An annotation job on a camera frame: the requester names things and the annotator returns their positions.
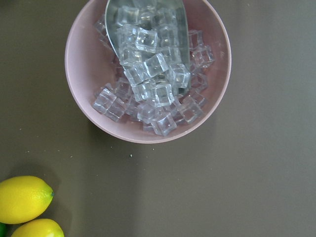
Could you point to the green lime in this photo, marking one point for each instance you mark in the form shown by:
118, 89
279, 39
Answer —
3, 230

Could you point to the pink bowl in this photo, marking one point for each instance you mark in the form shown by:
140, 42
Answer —
88, 66

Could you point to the clear ice cubes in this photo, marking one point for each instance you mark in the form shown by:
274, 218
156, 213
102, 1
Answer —
154, 104

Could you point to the metal ice scoop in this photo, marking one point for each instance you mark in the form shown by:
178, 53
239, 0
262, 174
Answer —
150, 39

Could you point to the whole yellow lemon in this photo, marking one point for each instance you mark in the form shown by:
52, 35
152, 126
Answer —
23, 198
39, 228

